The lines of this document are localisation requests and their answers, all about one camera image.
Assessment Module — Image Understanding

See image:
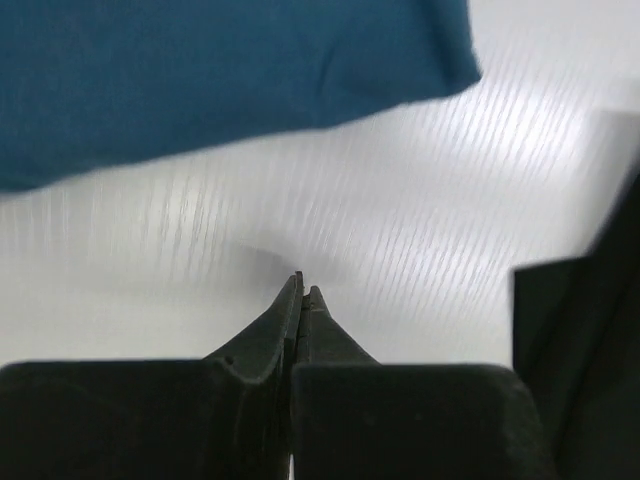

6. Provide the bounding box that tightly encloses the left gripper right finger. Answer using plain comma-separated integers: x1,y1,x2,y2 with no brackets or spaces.
291,288,556,479

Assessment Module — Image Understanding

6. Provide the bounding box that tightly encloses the folded blue t shirt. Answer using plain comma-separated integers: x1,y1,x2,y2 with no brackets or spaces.
1,1,480,192

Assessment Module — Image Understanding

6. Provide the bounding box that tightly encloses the black t shirt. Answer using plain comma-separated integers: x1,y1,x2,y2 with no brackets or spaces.
513,180,639,479

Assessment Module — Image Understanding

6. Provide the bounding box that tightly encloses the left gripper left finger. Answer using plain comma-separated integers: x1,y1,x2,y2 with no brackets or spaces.
1,274,304,479

